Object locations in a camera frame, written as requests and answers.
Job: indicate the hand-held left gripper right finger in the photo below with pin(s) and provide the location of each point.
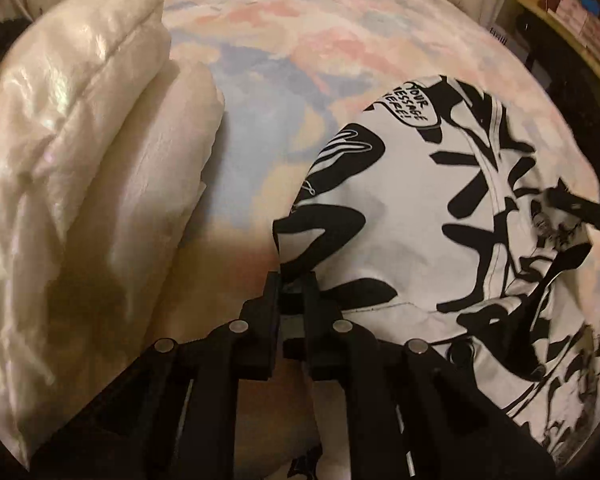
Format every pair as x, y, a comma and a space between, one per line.
314, 320

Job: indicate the wooden shelf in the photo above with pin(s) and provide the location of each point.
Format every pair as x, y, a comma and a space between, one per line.
565, 5

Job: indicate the pastel patterned bedsheet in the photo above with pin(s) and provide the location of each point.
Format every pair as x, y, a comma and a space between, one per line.
280, 70

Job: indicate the black and white printed garment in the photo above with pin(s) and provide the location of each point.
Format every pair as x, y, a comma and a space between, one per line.
430, 220

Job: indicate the cream white pillows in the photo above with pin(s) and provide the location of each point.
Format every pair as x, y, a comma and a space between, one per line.
90, 160

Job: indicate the pink boxes on shelf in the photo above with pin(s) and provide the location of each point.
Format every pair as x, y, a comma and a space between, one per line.
587, 25

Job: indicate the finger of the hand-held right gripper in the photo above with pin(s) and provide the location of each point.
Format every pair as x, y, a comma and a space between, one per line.
580, 207

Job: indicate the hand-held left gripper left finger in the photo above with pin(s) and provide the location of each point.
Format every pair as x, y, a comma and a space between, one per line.
266, 320

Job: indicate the small white printed box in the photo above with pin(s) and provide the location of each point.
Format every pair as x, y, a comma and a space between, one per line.
498, 36

